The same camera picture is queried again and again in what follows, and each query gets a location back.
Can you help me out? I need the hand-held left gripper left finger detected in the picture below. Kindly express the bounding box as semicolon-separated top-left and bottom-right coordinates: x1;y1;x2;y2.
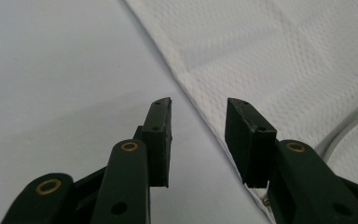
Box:
90;96;172;224

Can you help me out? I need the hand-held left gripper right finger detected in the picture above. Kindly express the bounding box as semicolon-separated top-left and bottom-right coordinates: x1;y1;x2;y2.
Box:
224;97;358;224

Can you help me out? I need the white textured cloth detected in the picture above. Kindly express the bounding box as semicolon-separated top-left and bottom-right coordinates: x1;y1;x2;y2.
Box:
122;0;358;224

